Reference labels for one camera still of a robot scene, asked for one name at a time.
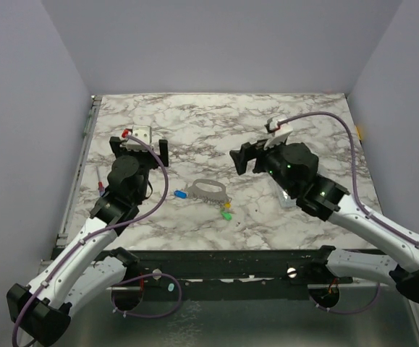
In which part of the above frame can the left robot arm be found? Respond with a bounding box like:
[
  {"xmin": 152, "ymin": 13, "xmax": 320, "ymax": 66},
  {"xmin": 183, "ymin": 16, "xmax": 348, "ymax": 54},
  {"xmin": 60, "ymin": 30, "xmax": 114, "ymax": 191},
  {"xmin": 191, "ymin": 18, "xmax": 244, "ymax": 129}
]
[{"xmin": 7, "ymin": 133, "xmax": 169, "ymax": 346}]

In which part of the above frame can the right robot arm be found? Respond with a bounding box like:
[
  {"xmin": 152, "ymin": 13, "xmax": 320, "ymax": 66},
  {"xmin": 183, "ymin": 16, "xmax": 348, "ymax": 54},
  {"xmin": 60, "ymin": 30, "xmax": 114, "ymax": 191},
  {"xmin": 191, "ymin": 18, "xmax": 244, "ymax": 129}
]
[{"xmin": 229, "ymin": 140, "xmax": 419, "ymax": 304}]

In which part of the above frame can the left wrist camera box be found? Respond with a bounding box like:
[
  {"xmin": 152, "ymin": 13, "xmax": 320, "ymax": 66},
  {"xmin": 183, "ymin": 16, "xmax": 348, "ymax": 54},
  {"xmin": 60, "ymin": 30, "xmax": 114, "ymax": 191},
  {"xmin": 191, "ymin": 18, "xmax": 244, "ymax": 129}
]
[{"xmin": 127, "ymin": 125, "xmax": 152, "ymax": 151}]

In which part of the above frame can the blue red screwdriver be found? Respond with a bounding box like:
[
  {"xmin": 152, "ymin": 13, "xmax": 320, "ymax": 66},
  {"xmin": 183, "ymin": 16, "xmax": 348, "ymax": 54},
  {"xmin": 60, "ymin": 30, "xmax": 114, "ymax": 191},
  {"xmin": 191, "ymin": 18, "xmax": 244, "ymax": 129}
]
[{"xmin": 96, "ymin": 166, "xmax": 105, "ymax": 197}]

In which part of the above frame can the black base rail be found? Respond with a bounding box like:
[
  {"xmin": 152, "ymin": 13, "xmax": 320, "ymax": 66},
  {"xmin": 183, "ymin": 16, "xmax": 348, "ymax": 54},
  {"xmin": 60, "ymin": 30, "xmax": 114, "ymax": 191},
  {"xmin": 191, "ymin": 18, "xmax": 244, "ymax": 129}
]
[{"xmin": 96, "ymin": 247, "xmax": 355, "ymax": 301}]

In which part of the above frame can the green key tag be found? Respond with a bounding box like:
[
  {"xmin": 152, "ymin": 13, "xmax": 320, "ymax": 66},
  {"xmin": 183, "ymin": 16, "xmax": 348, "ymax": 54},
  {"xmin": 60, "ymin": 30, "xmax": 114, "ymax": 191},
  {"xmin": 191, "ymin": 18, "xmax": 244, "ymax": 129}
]
[{"xmin": 220, "ymin": 210, "xmax": 232, "ymax": 220}]

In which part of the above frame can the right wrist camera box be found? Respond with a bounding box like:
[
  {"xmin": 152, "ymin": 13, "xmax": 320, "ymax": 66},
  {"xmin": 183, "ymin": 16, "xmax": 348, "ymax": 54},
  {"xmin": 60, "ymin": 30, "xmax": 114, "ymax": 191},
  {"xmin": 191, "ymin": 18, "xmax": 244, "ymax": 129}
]
[{"xmin": 264, "ymin": 116, "xmax": 293, "ymax": 150}]

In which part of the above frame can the metal keyring chain with plate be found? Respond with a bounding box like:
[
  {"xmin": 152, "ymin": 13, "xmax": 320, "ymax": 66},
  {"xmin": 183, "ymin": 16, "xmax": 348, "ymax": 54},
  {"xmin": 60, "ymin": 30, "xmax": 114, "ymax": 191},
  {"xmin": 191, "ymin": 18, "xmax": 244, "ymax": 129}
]
[{"xmin": 174, "ymin": 178, "xmax": 232, "ymax": 211}]

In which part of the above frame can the aluminium frame rail left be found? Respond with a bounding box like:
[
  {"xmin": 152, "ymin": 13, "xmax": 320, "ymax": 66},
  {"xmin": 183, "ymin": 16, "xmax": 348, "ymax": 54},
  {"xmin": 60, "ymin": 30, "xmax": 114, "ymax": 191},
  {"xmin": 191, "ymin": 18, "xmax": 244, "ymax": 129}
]
[{"xmin": 55, "ymin": 95, "xmax": 103, "ymax": 247}]

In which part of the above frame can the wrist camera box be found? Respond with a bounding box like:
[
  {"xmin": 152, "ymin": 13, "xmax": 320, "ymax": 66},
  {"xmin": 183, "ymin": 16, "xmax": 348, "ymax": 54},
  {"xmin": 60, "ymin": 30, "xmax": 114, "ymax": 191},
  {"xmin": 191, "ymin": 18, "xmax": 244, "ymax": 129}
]
[
  {"xmin": 127, "ymin": 125, "xmax": 152, "ymax": 151},
  {"xmin": 264, "ymin": 116, "xmax": 293, "ymax": 150}
]

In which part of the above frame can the clear plastic parts box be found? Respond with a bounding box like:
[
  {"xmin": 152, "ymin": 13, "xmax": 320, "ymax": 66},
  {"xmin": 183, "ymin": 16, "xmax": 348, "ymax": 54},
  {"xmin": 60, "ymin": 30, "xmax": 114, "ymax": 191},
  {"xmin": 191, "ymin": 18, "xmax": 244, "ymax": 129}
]
[{"xmin": 273, "ymin": 181, "xmax": 296, "ymax": 209}]

